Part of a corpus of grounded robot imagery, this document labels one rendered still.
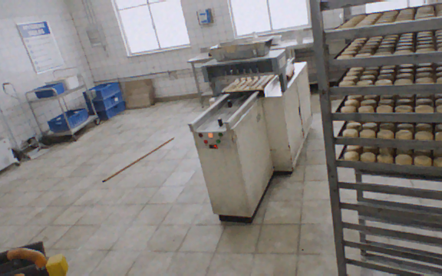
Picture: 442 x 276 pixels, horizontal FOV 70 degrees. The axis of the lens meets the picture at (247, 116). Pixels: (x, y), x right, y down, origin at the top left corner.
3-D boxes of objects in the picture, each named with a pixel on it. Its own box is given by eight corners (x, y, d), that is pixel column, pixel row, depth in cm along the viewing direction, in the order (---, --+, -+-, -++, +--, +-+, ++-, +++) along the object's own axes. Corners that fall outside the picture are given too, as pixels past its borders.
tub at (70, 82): (60, 88, 574) (55, 77, 568) (82, 84, 569) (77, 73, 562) (47, 93, 541) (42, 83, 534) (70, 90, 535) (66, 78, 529)
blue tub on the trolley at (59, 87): (47, 94, 537) (44, 85, 532) (67, 91, 529) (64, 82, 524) (34, 100, 509) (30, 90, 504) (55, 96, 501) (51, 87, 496)
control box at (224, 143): (201, 146, 237) (197, 129, 232) (230, 146, 228) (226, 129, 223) (199, 149, 234) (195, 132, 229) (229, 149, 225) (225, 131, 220)
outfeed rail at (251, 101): (288, 64, 393) (287, 58, 391) (290, 64, 392) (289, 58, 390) (225, 131, 219) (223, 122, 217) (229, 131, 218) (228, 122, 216)
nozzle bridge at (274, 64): (222, 90, 329) (215, 57, 318) (290, 84, 302) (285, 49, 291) (208, 100, 301) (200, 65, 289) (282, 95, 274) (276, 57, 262)
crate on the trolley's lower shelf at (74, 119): (70, 120, 587) (67, 110, 580) (89, 117, 582) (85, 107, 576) (51, 133, 535) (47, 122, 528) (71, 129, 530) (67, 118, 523)
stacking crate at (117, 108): (111, 110, 682) (108, 101, 675) (126, 109, 670) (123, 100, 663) (92, 121, 628) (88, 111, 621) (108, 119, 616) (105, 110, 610)
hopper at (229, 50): (222, 57, 313) (219, 43, 308) (276, 50, 292) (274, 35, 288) (209, 64, 288) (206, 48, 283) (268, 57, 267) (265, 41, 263)
